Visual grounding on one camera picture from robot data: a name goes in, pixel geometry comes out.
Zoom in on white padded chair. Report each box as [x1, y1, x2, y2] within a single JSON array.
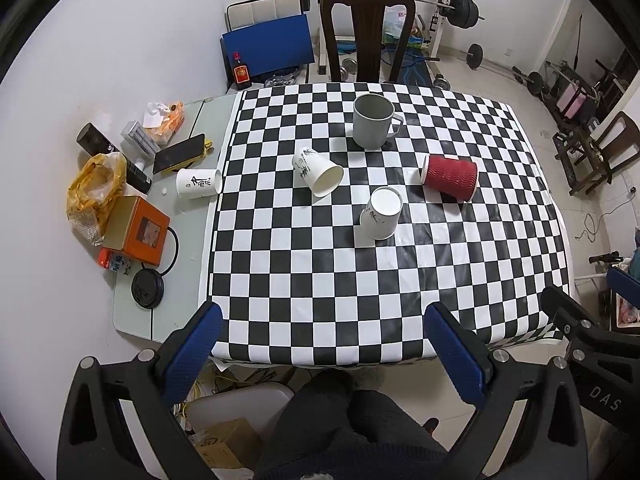
[[225, 0, 307, 36]]

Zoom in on long barbell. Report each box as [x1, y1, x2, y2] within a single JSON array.
[[281, 0, 486, 28]]

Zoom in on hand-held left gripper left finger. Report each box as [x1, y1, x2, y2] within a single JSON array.
[[57, 301, 224, 480]]

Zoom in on blue board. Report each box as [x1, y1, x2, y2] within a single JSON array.
[[221, 14, 316, 86]]

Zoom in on yellow plastic bag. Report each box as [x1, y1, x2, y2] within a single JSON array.
[[66, 152, 128, 247]]

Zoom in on floor cable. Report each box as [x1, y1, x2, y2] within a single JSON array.
[[575, 212, 602, 244]]

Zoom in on person's legs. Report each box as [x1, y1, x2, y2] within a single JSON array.
[[255, 369, 451, 480]]

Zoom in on orange tin box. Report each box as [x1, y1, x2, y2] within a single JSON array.
[[101, 195, 172, 267]]

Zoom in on red ribbed paper cup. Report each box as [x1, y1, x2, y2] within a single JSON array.
[[420, 154, 479, 203]]

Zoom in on black white checkered tablecloth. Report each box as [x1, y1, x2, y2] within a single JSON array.
[[200, 81, 571, 368]]

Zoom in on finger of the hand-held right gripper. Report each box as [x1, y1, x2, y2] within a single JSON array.
[[606, 266, 640, 311], [541, 286, 603, 333]]

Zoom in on black metal rack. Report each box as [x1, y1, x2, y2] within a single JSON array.
[[542, 57, 632, 126]]

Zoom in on black cable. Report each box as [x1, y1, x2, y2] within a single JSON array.
[[150, 226, 180, 276]]

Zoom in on cardboard box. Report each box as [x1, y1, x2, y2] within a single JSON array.
[[192, 417, 263, 468]]

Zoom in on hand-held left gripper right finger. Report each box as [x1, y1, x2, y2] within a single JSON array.
[[425, 301, 588, 480]]

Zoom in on white paper cup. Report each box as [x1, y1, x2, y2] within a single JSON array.
[[359, 186, 404, 241], [291, 146, 345, 198], [175, 168, 223, 200]]

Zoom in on grey mug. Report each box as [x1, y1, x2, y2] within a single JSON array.
[[352, 93, 405, 150]]

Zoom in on black smartphone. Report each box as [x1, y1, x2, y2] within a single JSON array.
[[152, 133, 207, 175]]

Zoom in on short barbell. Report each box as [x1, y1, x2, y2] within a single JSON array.
[[466, 43, 544, 97]]

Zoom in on orange tissue pack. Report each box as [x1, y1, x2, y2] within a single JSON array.
[[142, 101, 186, 143]]

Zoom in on silver box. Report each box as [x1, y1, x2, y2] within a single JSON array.
[[120, 121, 161, 158]]

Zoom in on brown wooden chair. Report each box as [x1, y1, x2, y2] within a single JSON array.
[[552, 111, 640, 196]]

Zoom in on pink bag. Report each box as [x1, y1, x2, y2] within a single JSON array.
[[556, 85, 586, 116]]

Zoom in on black cylinder bottle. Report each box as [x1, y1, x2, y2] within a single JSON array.
[[76, 122, 152, 194]]

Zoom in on brown liquor bottle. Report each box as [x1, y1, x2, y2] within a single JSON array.
[[231, 51, 252, 92]]

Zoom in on small red packet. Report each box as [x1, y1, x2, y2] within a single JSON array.
[[98, 247, 133, 276]]

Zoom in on white plastic bag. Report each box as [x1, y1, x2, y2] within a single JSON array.
[[382, 4, 408, 41]]

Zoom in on dark wooden chair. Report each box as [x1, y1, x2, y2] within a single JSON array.
[[319, 0, 417, 84]]

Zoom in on black round disc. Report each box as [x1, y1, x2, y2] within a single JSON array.
[[131, 266, 165, 309]]

